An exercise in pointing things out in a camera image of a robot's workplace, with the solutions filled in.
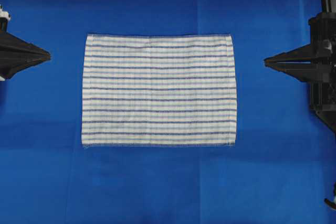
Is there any blue table cloth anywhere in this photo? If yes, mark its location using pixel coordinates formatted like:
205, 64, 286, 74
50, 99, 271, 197
1, 0, 335, 223

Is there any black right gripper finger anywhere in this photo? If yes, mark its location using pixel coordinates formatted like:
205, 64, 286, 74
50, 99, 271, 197
264, 44, 319, 63
265, 62, 328, 82

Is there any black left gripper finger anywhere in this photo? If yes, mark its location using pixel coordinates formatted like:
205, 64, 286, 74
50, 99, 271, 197
1, 56, 50, 80
1, 30, 50, 58

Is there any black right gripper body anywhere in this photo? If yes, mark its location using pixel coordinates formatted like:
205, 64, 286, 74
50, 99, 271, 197
308, 11, 336, 112

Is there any blue white striped towel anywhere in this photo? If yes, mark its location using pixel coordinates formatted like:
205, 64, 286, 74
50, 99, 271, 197
81, 34, 237, 146

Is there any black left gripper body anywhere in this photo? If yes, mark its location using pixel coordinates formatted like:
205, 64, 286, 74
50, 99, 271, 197
1, 5, 10, 80

